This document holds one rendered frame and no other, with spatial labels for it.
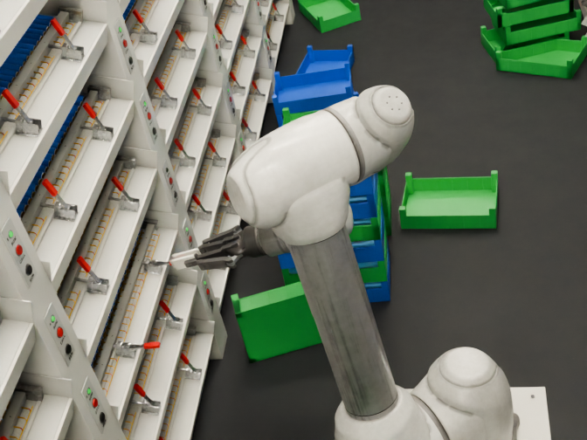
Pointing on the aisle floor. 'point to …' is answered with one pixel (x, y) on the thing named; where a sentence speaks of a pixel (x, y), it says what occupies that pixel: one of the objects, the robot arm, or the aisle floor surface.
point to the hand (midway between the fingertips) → (186, 259)
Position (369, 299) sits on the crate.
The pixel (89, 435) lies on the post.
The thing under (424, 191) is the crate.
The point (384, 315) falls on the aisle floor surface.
